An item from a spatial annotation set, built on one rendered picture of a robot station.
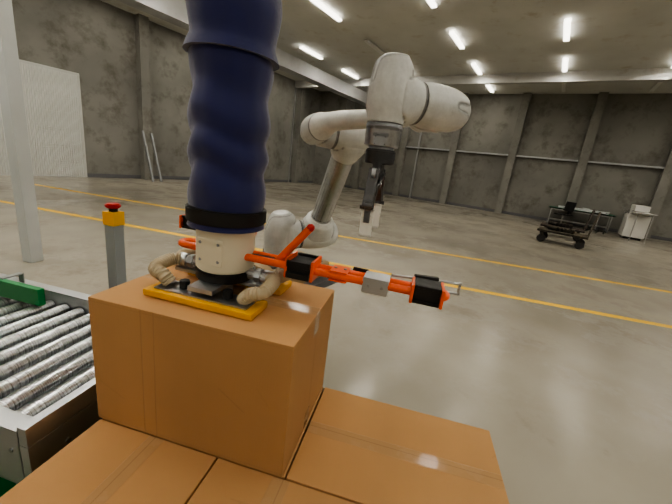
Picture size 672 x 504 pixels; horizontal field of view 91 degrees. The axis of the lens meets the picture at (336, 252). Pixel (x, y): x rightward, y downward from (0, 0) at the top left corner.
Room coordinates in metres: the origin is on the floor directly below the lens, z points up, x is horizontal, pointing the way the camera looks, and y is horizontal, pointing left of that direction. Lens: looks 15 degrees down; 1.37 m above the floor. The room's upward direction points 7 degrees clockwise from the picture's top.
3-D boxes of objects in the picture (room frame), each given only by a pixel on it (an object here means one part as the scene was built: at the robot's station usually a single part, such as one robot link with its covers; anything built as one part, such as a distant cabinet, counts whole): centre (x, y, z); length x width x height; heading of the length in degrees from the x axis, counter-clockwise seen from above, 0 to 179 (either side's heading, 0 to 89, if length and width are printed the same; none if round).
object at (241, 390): (0.94, 0.32, 0.74); 0.60 x 0.40 x 0.40; 78
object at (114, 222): (1.63, 1.15, 0.50); 0.07 x 0.07 x 1.00; 78
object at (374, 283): (0.85, -0.12, 1.07); 0.07 x 0.07 x 0.04; 77
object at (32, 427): (1.02, 0.69, 0.58); 0.70 x 0.03 x 0.06; 168
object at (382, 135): (0.87, -0.08, 1.45); 0.09 x 0.09 x 0.06
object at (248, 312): (0.86, 0.35, 0.97); 0.34 x 0.10 x 0.05; 77
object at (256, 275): (0.95, 0.33, 1.01); 0.34 x 0.25 x 0.06; 77
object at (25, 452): (1.02, 0.69, 0.48); 0.70 x 0.03 x 0.15; 168
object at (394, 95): (0.87, -0.09, 1.55); 0.13 x 0.11 x 0.16; 114
